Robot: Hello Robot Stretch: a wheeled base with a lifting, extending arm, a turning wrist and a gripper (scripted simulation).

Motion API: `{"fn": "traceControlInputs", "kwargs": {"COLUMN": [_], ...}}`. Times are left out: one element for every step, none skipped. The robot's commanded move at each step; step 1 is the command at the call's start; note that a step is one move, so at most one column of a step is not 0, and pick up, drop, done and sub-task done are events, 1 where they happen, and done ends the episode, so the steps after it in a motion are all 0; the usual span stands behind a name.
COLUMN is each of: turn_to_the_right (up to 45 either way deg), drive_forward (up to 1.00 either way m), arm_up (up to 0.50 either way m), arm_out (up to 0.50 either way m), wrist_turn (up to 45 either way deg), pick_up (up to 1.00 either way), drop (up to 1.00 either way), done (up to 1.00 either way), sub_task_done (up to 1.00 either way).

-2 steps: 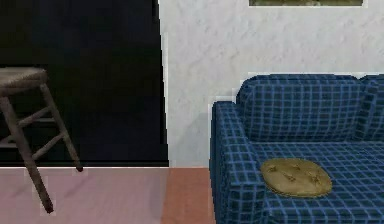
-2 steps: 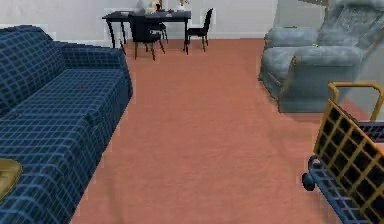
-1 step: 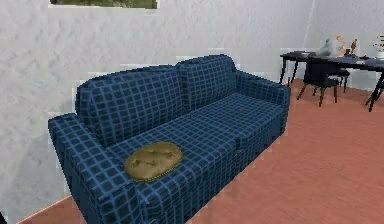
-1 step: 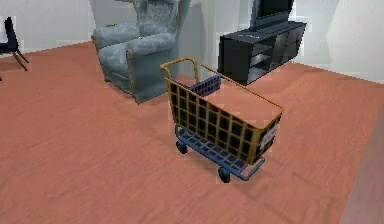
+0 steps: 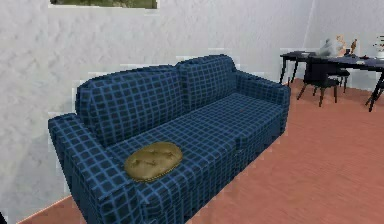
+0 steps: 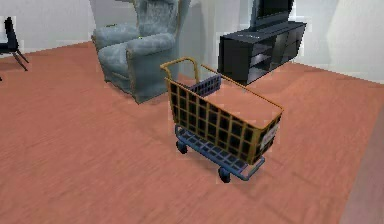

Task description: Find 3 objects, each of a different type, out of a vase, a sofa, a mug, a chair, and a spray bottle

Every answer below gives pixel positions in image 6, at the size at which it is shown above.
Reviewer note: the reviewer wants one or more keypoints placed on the black chair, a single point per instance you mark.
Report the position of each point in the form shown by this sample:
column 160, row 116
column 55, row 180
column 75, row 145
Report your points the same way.
column 10, row 40

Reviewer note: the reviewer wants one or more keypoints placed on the yellow and blue shopping cart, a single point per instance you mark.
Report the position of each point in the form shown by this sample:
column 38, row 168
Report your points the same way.
column 213, row 123

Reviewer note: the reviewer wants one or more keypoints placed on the blue-grey armchair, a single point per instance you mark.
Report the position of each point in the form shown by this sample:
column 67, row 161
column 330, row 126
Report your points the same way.
column 143, row 50

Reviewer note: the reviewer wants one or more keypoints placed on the black television stand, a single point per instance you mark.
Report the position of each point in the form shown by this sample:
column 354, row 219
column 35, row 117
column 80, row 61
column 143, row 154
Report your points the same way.
column 246, row 53

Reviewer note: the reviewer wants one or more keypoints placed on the black television set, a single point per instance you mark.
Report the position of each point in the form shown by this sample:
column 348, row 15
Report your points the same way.
column 271, row 11

